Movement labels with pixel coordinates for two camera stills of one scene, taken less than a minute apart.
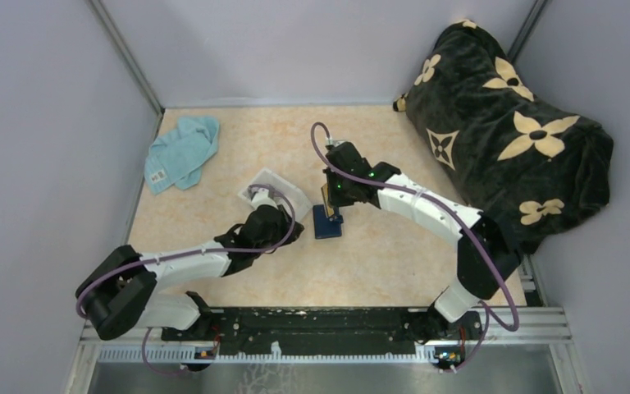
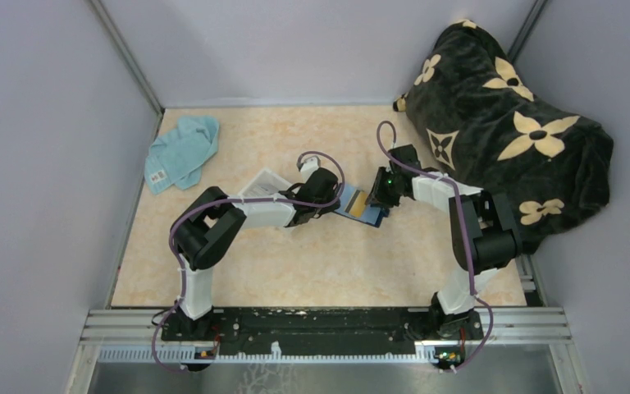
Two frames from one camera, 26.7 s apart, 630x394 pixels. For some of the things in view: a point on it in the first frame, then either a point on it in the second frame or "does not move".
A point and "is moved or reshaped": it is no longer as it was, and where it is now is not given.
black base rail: [320, 331] does not move
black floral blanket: [509, 153] does not move
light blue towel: [176, 156] does not move
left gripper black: [287, 223] -> [326, 209]
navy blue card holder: [325, 226] -> [353, 205]
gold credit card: [327, 200] is moved or reshaped
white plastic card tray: [281, 190] does not move
